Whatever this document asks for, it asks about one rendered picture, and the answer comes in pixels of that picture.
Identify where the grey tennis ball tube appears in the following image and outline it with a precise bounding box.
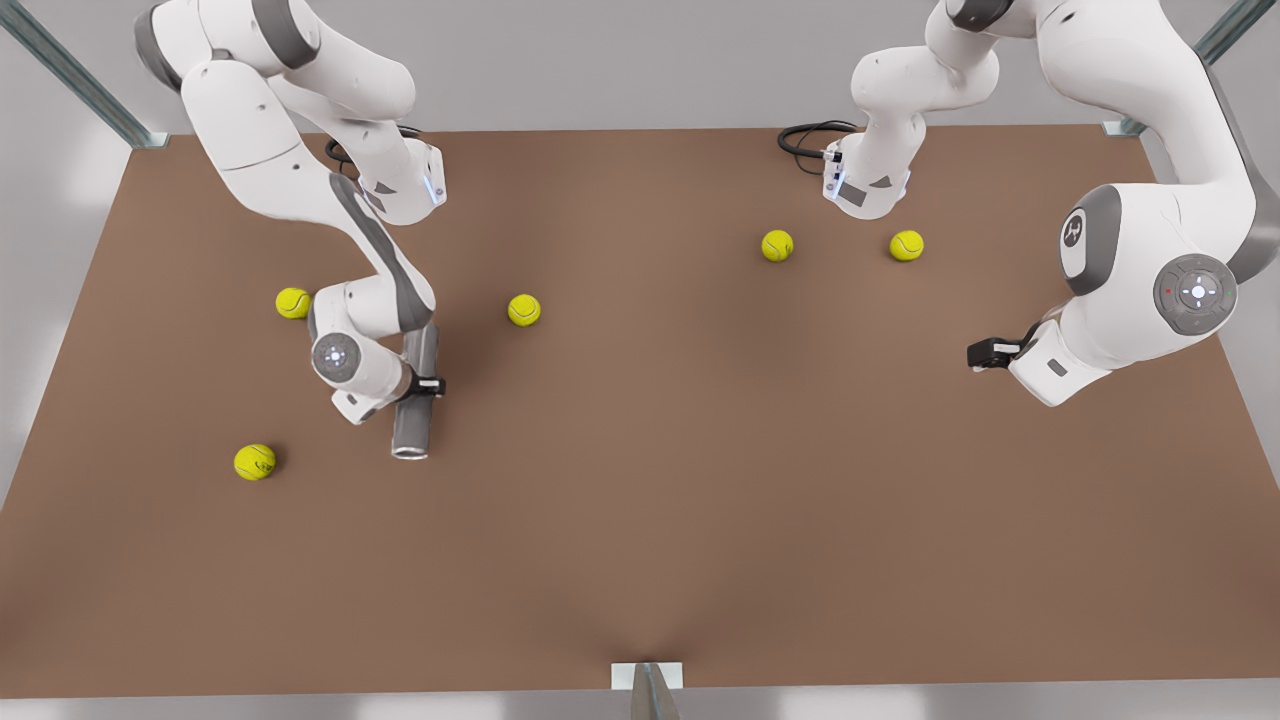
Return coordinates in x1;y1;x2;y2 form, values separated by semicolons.
390;322;442;461

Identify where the black cable loop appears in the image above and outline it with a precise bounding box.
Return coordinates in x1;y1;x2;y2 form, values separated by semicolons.
777;120;863;177
324;124;425;179

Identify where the silver frame post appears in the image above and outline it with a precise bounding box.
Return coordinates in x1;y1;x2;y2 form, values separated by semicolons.
1102;0;1280;138
0;0;169;150
611;661;685;720

